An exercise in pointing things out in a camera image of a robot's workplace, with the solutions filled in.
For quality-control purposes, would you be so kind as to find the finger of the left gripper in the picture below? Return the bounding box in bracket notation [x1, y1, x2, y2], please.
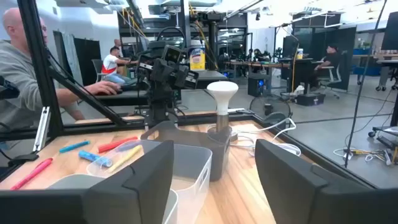
[180, 70, 200, 91]
[136, 55, 158, 78]

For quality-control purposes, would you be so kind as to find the black fabric panel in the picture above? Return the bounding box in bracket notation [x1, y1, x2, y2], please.
[52, 29, 102, 88]

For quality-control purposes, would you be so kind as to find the yellow wipes container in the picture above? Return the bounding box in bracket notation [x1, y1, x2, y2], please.
[188, 46, 206, 72]

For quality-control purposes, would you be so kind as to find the silver metal bracket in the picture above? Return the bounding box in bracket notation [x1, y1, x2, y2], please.
[32, 106, 51, 152]

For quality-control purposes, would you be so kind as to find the pink highlighter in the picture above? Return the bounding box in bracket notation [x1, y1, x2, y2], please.
[9, 157, 54, 191]

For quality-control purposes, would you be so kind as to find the wheeled cart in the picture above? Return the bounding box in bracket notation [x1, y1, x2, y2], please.
[368, 124, 398, 150]

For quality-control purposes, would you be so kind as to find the clear plastic bin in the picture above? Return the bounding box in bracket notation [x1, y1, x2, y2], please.
[86, 139, 213, 224]

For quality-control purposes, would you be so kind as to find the black computer monitor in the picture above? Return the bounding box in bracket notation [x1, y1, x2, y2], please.
[381, 11, 398, 51]

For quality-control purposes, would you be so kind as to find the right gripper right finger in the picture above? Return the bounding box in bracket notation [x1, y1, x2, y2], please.
[254, 139, 398, 224]

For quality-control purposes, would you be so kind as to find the grey office chair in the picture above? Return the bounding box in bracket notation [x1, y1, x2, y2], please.
[91, 58, 105, 83]

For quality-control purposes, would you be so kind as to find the thin black hanging cable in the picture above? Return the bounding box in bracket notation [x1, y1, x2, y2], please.
[343, 0, 389, 168]

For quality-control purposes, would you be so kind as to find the white yellow cable bundle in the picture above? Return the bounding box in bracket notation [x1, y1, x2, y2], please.
[333, 145, 393, 166]

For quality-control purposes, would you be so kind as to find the white office chair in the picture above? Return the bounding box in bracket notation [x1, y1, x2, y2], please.
[317, 51, 349, 100]

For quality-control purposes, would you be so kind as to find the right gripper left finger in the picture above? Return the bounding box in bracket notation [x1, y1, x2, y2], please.
[0, 140, 175, 224]

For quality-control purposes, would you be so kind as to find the thin teal marker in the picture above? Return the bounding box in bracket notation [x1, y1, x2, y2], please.
[58, 140, 91, 154]

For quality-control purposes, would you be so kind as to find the long wooden table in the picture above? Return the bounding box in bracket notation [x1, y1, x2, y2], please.
[223, 58, 324, 94]

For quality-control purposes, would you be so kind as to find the person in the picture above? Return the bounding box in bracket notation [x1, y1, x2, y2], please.
[101, 46, 137, 85]
[310, 45, 343, 90]
[0, 7, 122, 131]
[113, 39, 125, 58]

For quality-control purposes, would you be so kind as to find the white lamp cable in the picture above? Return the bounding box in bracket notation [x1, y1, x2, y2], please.
[205, 117, 302, 156]

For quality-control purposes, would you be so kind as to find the white power strip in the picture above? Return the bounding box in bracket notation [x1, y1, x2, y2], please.
[226, 107, 255, 115]

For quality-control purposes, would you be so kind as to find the black metal frame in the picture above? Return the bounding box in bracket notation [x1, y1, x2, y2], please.
[0, 0, 379, 190]

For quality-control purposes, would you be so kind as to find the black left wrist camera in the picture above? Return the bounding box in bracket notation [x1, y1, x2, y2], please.
[163, 45, 184, 65]

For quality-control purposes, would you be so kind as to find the thick blue marker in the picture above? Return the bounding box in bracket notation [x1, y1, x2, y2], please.
[78, 149, 113, 168]

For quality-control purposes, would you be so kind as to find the black computer tower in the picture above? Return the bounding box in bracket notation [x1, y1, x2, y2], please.
[248, 74, 271, 97]

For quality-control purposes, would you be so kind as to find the white bulb table lamp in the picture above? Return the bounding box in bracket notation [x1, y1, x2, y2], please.
[206, 80, 239, 142]

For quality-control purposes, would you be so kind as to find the red marker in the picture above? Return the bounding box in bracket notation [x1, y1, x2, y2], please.
[97, 136, 139, 154]

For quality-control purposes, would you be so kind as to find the light grey plastic bin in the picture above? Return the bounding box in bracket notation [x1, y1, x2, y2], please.
[46, 173, 180, 224]

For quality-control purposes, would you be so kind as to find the yellow highlighter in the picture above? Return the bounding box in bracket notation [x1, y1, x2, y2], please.
[107, 144, 144, 174]

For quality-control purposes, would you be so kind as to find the black equipment case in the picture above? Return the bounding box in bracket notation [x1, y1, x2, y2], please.
[295, 92, 326, 107]

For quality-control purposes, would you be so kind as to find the purple marker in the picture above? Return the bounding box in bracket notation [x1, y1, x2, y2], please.
[116, 141, 142, 152]

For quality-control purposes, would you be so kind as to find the black floor fan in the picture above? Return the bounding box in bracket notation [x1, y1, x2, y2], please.
[248, 94, 293, 125]

